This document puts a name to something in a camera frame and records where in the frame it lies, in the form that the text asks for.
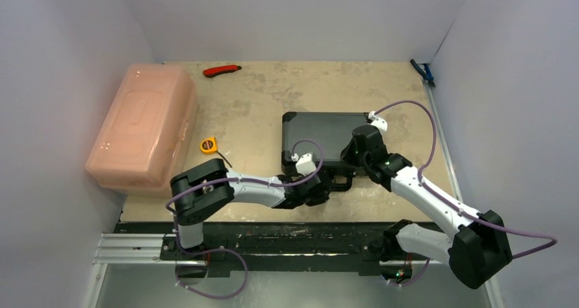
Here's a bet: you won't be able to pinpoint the black poker set case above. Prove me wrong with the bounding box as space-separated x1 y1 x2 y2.
281 111 368 192

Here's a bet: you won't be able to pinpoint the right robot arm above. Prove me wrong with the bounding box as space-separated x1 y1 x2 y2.
341 125 513 289

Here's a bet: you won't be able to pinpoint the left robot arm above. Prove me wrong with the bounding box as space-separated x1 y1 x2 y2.
166 158 333 260

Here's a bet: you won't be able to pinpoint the yellow tape measure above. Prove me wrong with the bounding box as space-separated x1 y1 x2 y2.
199 137 232 167

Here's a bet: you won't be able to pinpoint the red utility knife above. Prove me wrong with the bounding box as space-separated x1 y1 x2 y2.
202 64 242 79

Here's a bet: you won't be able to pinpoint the pink translucent storage box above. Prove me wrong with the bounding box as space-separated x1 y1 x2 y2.
85 64 199 197

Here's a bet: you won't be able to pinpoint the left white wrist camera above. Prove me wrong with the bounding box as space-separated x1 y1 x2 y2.
291 152 317 176

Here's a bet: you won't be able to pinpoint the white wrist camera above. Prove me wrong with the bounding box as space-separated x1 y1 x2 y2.
367 111 388 134
291 152 317 176

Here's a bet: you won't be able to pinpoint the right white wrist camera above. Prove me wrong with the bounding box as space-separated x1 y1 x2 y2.
367 111 388 134

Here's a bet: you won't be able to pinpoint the blue handled pliers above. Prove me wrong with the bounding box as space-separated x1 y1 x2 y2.
410 59 436 87

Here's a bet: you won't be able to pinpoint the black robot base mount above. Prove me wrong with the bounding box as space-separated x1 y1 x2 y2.
113 222 426 282

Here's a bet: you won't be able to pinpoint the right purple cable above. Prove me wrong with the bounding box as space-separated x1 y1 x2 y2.
373 100 558 289

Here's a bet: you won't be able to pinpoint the aluminium frame rail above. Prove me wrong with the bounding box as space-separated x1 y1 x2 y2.
83 232 505 308

